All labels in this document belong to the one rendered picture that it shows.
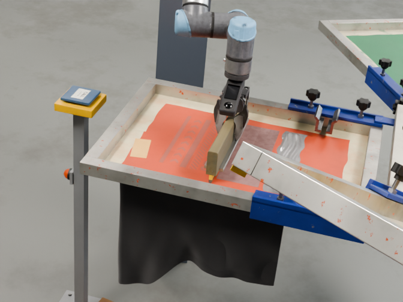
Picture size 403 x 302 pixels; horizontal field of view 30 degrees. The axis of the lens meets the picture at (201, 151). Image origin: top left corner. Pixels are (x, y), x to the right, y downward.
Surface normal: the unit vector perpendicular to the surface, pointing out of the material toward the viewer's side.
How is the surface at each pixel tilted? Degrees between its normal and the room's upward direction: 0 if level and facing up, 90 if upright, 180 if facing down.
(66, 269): 0
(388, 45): 0
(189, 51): 90
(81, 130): 90
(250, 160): 58
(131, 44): 0
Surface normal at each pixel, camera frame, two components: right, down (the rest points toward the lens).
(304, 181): -0.56, -0.18
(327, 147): 0.08, -0.85
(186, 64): -0.01, 0.51
